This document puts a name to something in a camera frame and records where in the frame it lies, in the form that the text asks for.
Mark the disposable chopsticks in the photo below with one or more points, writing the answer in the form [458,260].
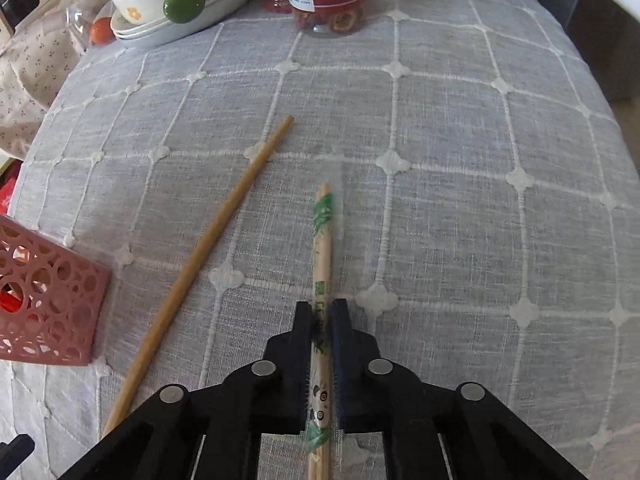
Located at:
[319,431]

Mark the grey checked tablecloth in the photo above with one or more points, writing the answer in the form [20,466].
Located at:
[487,214]

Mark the green lime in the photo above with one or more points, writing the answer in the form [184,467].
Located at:
[182,11]

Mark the wooden chopstick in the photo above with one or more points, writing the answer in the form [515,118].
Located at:
[185,279]

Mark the pink perforated basket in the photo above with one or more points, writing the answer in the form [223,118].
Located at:
[51,299]

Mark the glass jar with tomatoes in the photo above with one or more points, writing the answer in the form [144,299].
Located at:
[85,10]

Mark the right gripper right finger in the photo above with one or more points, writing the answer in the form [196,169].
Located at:
[430,432]

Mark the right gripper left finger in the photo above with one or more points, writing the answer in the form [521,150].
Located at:
[215,432]

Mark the stacked white plates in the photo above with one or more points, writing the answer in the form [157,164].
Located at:
[163,31]

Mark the floral beige cloth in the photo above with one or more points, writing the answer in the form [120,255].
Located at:
[34,65]

